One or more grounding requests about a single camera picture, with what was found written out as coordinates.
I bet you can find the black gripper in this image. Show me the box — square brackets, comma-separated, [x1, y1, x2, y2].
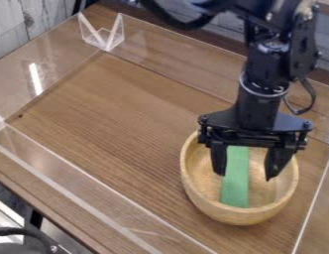
[199, 77, 313, 181]

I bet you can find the green rectangular block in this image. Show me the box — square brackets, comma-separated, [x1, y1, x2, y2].
[221, 146, 249, 208]

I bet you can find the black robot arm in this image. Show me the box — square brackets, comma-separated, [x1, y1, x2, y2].
[140, 0, 321, 180]

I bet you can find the wooden brown bowl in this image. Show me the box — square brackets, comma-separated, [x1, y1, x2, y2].
[181, 132, 300, 226]

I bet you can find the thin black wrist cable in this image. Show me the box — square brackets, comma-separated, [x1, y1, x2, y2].
[283, 78, 319, 116]

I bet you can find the clear acrylic enclosure wall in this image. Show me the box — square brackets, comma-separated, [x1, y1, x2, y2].
[0, 6, 329, 254]

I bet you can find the clear acrylic corner bracket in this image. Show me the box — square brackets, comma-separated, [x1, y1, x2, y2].
[78, 13, 125, 52]

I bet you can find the black table frame bracket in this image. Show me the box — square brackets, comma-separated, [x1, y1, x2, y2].
[21, 207, 85, 254]

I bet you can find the black cable lower left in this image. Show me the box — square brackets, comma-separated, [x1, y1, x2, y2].
[0, 227, 53, 254]

